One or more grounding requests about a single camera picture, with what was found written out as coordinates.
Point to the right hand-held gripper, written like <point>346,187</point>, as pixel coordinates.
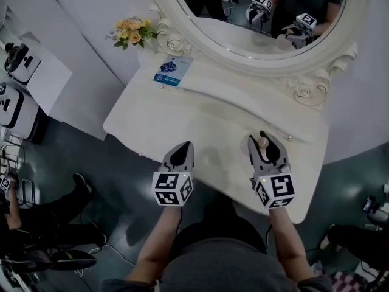
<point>281,189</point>

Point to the checkered cloth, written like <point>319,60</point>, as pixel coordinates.
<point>346,281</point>

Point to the small black device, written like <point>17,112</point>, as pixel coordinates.
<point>368,203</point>

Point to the person's right forearm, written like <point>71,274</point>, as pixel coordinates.
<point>288,242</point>

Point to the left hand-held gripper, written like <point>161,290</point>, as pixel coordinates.
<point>170,185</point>

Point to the person's left forearm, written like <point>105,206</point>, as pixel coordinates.
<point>158,242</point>

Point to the person's grey shirt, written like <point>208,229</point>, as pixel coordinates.
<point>225,269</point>

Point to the yellow flower bouquet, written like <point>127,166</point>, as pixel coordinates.
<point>132,32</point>

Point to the white case black trim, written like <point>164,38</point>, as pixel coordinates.
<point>12,111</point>

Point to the white dressing table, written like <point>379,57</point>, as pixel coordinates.
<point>182,117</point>

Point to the small pink container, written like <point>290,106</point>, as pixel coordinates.
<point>263,142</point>

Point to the person's black trousers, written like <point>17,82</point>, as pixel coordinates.
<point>222,221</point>

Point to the oval mirror ornate white frame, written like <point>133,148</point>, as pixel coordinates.
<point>304,68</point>

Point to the white side cabinet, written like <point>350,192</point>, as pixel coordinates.
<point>51,78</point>

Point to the blue and white packet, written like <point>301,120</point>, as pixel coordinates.
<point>173,71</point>

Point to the white device with black camera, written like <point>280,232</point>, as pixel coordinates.
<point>24,62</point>

